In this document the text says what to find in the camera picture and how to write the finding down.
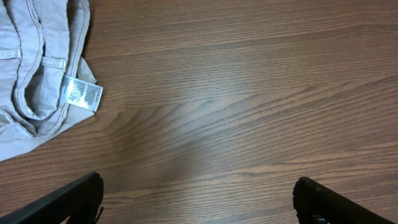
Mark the beige shorts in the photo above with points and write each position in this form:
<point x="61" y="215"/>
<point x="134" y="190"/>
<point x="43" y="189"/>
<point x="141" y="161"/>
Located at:
<point x="46" y="84"/>

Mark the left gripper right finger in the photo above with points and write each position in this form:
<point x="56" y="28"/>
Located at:
<point x="315" y="203"/>

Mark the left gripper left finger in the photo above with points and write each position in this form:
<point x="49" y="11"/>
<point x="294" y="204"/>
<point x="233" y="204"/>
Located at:
<point x="77" y="202"/>

